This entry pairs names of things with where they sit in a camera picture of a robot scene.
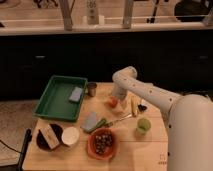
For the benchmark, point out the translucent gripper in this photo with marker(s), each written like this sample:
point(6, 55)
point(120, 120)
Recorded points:
point(121, 105)

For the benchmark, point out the black bar left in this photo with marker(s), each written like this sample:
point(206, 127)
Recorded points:
point(27, 140)

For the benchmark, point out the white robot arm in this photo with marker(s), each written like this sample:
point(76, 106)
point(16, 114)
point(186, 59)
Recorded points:
point(190, 121)

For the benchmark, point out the green plastic cup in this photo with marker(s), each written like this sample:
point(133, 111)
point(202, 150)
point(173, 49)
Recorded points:
point(143, 125)

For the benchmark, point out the small metal cup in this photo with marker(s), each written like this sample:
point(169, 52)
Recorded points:
point(91, 88)

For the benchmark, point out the small orange apple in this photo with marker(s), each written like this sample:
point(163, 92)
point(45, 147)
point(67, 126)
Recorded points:
point(112, 102)

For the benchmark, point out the wooden block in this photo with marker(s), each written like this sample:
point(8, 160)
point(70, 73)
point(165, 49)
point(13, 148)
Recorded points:
point(50, 137)

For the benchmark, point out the green plastic tray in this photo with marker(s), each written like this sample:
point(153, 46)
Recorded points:
point(55, 103)

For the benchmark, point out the black spoon white handle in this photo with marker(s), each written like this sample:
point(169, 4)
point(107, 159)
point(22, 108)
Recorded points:
point(141, 106)

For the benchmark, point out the white paper cup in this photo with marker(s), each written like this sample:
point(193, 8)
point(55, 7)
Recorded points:
point(70, 136)

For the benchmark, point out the orange bowl with grapes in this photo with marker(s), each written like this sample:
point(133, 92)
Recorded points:
point(102, 144)

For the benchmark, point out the dark brown bowl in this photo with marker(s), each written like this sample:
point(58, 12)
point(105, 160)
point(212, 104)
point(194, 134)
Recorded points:
point(40, 140)

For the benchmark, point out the blue sponge in tray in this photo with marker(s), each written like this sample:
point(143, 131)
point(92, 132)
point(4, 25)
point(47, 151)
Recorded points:
point(76, 94)

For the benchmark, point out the white remote device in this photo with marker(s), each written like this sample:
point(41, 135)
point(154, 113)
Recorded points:
point(92, 12)

